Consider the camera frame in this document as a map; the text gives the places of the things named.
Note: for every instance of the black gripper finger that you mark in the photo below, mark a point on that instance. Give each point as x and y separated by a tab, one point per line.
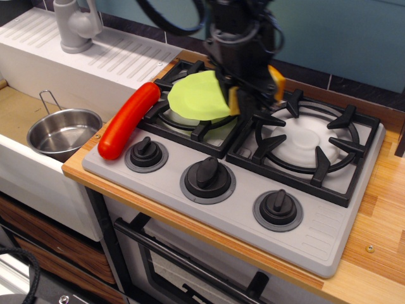
226	83
255	104

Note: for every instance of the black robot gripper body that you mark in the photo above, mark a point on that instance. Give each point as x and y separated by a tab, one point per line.
245	58

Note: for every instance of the yellow toy cheese wedge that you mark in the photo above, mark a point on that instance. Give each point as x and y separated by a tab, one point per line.
277	90

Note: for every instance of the red toy sausage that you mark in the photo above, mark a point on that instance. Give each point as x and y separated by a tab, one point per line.
122	125

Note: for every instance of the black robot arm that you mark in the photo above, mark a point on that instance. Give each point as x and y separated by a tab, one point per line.
244	17

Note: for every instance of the light green plastic plate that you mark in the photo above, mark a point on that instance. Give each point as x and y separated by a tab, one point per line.
198	97

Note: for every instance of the small steel pot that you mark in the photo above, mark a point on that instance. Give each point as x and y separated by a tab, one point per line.
61	134

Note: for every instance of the white toy sink unit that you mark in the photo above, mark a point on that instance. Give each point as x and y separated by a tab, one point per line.
34	69

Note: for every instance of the left black burner grate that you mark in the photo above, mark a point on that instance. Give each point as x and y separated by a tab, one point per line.
212	137

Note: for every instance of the black burner grate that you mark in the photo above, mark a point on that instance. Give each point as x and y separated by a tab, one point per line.
334	183
212	137

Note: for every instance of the white right burner disc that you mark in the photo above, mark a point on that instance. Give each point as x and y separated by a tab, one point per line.
303	135

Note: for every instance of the right black burner grate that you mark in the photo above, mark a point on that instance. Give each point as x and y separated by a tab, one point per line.
334	183

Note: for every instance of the grey toy stove top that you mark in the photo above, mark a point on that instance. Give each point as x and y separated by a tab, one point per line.
316	244

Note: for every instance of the middle black stove knob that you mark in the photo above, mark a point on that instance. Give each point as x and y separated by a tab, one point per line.
208	182

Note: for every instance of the black stove knob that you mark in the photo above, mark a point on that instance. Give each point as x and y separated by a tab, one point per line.
208	182
278	211
146	156

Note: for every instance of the left black stove knob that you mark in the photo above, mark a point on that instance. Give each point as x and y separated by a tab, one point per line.
146	156

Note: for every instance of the right black stove knob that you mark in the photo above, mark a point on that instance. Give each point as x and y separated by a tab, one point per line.
278	211

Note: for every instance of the grey toy faucet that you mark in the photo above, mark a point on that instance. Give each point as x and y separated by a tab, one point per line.
76	28

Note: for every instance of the wooden drawer fronts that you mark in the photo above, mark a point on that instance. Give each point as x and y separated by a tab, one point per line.
60	251

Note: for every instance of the oven door with black handle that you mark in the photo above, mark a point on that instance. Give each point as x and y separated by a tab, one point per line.
184	279

